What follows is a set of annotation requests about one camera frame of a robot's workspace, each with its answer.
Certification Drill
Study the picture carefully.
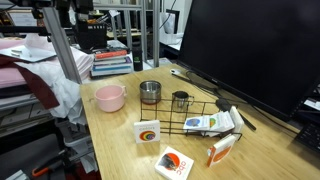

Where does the rainbow colors booklet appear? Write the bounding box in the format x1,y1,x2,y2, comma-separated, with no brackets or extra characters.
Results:
133,119,161,145

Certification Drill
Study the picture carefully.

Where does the wild animals zebra booklet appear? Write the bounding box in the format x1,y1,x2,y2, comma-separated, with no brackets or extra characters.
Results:
182,115,212,132

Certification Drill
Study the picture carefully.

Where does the orange circle black animal booklet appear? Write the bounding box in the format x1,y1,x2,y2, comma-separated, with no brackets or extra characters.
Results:
154,145,195,180

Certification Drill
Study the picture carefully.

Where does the orange circle birds booklet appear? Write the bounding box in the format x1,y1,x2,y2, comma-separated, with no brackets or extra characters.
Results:
206,134,237,168

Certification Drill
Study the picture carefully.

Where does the stainless steel bowl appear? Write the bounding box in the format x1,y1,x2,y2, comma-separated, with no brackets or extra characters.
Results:
139,80,163,105

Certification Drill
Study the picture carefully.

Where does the small steel cup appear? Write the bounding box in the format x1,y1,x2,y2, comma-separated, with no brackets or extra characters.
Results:
171,90,195,113

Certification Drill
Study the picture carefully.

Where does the black monitor stand leg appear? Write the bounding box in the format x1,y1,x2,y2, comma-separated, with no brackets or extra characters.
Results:
170,71,221,98

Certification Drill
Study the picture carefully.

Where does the black nvidia bottle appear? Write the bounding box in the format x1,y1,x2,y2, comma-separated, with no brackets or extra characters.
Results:
131,44,144,72

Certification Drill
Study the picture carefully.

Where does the pink plastic cup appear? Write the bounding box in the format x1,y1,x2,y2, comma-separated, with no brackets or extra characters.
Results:
93,84,128,113

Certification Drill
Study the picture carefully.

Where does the blue book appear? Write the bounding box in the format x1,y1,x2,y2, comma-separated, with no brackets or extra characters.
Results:
91,63,133,73

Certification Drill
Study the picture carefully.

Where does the purple spine book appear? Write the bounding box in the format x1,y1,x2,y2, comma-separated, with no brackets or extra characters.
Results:
93,55,133,66

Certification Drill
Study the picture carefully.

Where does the red book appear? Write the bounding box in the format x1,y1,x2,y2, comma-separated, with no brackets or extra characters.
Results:
94,49,129,60

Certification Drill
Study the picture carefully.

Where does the black power adapter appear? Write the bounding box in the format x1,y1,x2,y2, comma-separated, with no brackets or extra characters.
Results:
215,98,234,113

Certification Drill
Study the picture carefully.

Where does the black box on books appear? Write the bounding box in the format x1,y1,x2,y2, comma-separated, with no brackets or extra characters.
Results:
74,19,108,51

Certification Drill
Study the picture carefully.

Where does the white crumpled cloth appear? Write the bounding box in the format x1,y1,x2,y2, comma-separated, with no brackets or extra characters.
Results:
14,33,96,126

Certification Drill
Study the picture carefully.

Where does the large black monitor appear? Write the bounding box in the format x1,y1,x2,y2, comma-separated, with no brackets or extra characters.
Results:
176,0,320,123

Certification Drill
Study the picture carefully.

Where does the dark red cloth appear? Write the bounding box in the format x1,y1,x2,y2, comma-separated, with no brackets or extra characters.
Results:
0,54,61,110

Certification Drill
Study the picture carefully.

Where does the grey flat tray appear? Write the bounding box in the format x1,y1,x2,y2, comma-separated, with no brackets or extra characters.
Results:
0,44,58,64

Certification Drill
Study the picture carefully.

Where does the pink cloth stack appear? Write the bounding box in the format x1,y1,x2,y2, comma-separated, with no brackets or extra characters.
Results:
0,38,96,89

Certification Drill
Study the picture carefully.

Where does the black keyboard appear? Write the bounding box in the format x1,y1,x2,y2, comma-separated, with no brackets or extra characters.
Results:
294,121,320,154

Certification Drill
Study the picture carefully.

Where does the black wire booklet holder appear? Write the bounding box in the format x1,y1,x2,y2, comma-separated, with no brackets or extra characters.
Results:
139,98,244,141

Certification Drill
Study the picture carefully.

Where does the aluminium frame post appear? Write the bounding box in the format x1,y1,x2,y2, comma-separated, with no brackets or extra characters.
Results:
41,6,83,84
139,0,148,63
152,0,161,68

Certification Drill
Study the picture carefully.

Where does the orange handled tool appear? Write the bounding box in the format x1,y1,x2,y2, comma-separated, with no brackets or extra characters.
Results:
31,159,64,178

